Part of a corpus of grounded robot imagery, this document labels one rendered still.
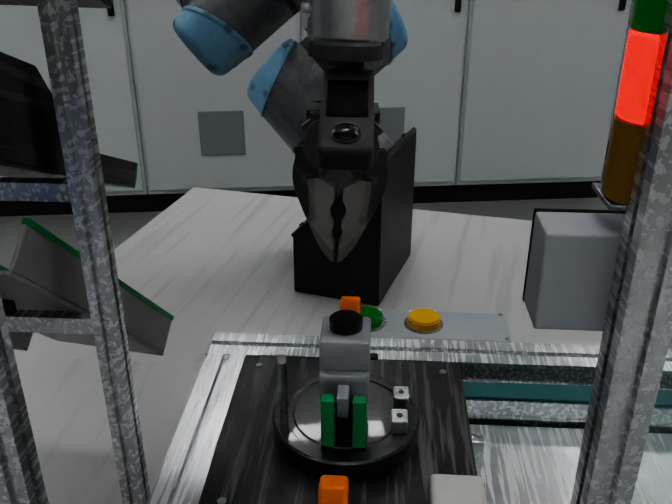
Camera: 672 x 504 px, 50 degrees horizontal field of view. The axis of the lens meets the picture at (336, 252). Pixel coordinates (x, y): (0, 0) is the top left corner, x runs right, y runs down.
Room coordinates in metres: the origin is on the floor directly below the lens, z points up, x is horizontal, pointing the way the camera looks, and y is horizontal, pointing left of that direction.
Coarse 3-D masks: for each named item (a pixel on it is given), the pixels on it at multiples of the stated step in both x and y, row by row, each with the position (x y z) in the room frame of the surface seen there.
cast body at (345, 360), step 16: (336, 320) 0.54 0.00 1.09; (352, 320) 0.54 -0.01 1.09; (368, 320) 0.56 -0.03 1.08; (320, 336) 0.53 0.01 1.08; (336, 336) 0.53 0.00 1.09; (352, 336) 0.53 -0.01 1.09; (368, 336) 0.53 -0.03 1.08; (320, 352) 0.52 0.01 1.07; (336, 352) 0.52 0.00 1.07; (352, 352) 0.52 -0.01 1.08; (368, 352) 0.52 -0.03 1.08; (320, 368) 0.53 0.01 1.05; (336, 368) 0.52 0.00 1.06; (352, 368) 0.52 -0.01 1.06; (368, 368) 0.52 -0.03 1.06; (320, 384) 0.52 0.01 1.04; (336, 384) 0.52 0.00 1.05; (352, 384) 0.51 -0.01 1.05; (368, 384) 0.52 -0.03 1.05; (336, 400) 0.52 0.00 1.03; (352, 400) 0.51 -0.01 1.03; (368, 400) 0.52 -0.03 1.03
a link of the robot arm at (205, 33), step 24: (192, 0) 0.75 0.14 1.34; (216, 0) 0.73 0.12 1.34; (240, 0) 0.73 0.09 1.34; (264, 0) 0.73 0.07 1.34; (288, 0) 0.74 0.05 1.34; (192, 24) 0.72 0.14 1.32; (216, 24) 0.72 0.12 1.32; (240, 24) 0.72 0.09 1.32; (264, 24) 0.73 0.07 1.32; (192, 48) 0.72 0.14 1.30; (216, 48) 0.72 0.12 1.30; (240, 48) 0.73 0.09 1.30; (216, 72) 0.73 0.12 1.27
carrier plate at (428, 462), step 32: (256, 384) 0.62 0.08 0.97; (288, 384) 0.62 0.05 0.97; (416, 384) 0.62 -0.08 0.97; (448, 384) 0.62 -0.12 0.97; (256, 416) 0.57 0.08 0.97; (448, 416) 0.57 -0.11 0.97; (224, 448) 0.52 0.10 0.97; (256, 448) 0.52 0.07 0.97; (416, 448) 0.52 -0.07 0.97; (448, 448) 0.52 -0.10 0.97; (224, 480) 0.48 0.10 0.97; (256, 480) 0.48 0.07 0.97; (288, 480) 0.48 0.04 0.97; (384, 480) 0.48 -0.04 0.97; (416, 480) 0.48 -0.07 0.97
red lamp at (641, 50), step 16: (640, 32) 0.41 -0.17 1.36; (640, 48) 0.41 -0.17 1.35; (656, 48) 0.40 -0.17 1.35; (624, 64) 0.42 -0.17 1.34; (640, 64) 0.41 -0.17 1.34; (624, 80) 0.42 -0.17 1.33; (640, 80) 0.40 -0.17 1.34; (624, 96) 0.41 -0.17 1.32; (640, 96) 0.40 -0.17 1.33; (624, 112) 0.41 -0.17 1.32; (640, 112) 0.40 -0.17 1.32
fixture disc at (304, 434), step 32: (384, 384) 0.59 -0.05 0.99; (288, 416) 0.54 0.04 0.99; (320, 416) 0.54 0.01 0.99; (384, 416) 0.54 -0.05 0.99; (416, 416) 0.54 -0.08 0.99; (288, 448) 0.50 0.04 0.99; (320, 448) 0.50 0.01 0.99; (352, 448) 0.50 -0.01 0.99; (384, 448) 0.50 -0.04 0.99; (352, 480) 0.48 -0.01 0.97
